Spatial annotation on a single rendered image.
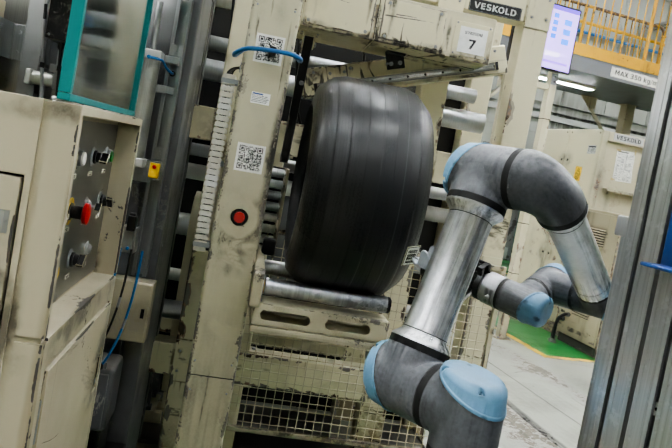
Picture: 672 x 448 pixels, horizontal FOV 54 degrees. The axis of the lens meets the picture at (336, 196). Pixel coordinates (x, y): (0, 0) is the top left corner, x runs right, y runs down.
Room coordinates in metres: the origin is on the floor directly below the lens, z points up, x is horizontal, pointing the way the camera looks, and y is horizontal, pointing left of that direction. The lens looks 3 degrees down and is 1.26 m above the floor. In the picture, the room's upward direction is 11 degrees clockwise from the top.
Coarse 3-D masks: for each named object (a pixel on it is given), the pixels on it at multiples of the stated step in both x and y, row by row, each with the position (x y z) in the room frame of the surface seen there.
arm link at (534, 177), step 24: (528, 168) 1.18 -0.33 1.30; (552, 168) 1.18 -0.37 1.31; (528, 192) 1.17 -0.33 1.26; (552, 192) 1.17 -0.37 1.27; (576, 192) 1.19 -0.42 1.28; (552, 216) 1.19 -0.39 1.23; (576, 216) 1.19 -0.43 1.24; (552, 240) 1.28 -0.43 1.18; (576, 240) 1.24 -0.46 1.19; (576, 264) 1.29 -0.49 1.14; (600, 264) 1.31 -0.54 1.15; (576, 288) 1.37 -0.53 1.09; (600, 288) 1.34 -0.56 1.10; (600, 312) 1.39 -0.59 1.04
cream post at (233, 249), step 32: (256, 0) 1.75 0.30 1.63; (288, 0) 1.76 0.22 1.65; (256, 32) 1.75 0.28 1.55; (288, 32) 1.76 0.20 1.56; (256, 64) 1.75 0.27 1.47; (288, 64) 1.76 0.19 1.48; (256, 128) 1.76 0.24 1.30; (224, 160) 1.75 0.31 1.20; (224, 192) 1.75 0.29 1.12; (256, 192) 1.76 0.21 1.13; (224, 224) 1.75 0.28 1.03; (256, 224) 1.76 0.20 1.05; (224, 256) 1.75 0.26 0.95; (256, 256) 1.77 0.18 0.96; (224, 288) 1.76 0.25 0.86; (224, 320) 1.76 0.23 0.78; (192, 352) 1.75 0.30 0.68; (224, 352) 1.76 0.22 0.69; (192, 384) 1.75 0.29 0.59; (224, 384) 1.76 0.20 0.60; (192, 416) 1.75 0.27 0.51; (224, 416) 1.76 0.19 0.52
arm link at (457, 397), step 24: (456, 360) 1.14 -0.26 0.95; (432, 384) 1.10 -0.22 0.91; (456, 384) 1.05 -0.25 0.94; (480, 384) 1.06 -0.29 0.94; (504, 384) 1.10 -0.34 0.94; (432, 408) 1.08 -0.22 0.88; (456, 408) 1.05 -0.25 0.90; (480, 408) 1.04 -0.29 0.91; (504, 408) 1.06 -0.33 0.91; (432, 432) 1.08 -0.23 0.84; (456, 432) 1.04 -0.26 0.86; (480, 432) 1.04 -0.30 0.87
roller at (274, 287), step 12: (264, 288) 1.72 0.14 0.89; (276, 288) 1.70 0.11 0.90; (288, 288) 1.70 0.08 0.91; (300, 288) 1.71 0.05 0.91; (312, 288) 1.72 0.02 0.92; (324, 288) 1.72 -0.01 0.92; (336, 288) 1.74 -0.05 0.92; (312, 300) 1.72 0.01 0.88; (324, 300) 1.72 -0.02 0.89; (336, 300) 1.72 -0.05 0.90; (348, 300) 1.72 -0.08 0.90; (360, 300) 1.73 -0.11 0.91; (372, 300) 1.73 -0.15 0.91; (384, 300) 1.74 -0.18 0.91; (384, 312) 1.74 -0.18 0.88
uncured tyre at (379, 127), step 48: (336, 96) 1.68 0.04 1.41; (384, 96) 1.72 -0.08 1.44; (336, 144) 1.59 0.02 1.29; (384, 144) 1.61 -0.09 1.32; (432, 144) 1.68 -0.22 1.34; (336, 192) 1.57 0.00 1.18; (384, 192) 1.59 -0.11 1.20; (288, 240) 1.94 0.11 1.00; (336, 240) 1.60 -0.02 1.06; (384, 240) 1.61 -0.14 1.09; (384, 288) 1.73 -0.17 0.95
